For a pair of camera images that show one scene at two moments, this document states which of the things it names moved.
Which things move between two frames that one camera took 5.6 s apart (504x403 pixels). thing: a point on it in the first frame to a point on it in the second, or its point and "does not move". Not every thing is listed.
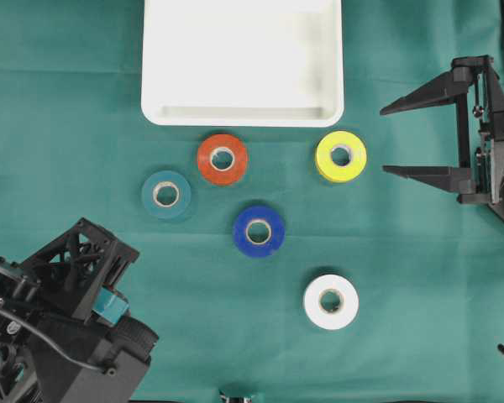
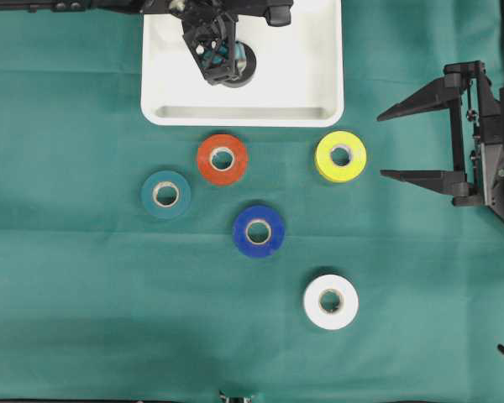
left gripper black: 91,259 to 209,29
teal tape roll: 166,195 does not move
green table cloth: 286,261 does not move
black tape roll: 133,340 to 245,65
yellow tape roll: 353,168 does not move
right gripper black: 488,127 does not move
